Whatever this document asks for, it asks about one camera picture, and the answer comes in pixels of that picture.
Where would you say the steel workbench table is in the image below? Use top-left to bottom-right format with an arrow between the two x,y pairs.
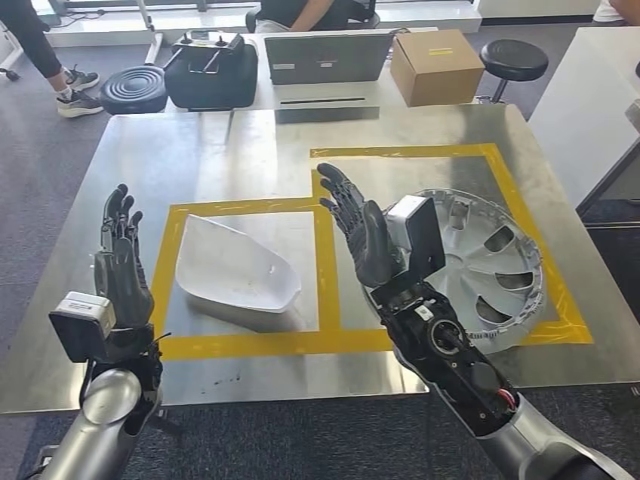
0,101 -> 640,416

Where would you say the white plastic shell part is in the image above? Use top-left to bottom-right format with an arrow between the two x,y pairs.
174,213 -> 303,315

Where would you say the black round stool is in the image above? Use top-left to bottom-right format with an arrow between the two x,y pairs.
477,37 -> 550,105

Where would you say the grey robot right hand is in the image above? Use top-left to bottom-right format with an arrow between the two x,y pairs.
315,161 -> 407,290

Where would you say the silver wheel hubcap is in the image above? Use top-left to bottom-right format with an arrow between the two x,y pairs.
364,188 -> 546,356

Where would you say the brown cardboard box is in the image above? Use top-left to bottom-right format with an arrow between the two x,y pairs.
389,27 -> 487,109

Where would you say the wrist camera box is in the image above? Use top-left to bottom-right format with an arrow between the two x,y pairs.
385,193 -> 447,287
48,290 -> 118,365

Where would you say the white desk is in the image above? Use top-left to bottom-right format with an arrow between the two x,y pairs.
527,25 -> 640,215

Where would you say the black remote controller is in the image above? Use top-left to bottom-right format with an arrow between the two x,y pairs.
171,30 -> 247,74

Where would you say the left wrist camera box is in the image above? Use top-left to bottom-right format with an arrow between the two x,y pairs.
48,290 -> 118,365

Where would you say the grey laptop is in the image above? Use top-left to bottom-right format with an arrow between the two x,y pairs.
263,32 -> 396,125

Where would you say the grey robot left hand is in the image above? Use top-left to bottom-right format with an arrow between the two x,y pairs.
91,183 -> 155,330

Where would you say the person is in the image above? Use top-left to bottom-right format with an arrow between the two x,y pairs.
592,0 -> 640,28
244,0 -> 381,35
0,0 -> 105,120

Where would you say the black ribbed stool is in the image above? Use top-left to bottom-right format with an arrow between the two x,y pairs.
98,64 -> 169,117

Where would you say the black carry case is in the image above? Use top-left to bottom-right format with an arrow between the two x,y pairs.
163,39 -> 260,113

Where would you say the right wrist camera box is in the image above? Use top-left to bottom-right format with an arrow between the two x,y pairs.
385,193 -> 447,287

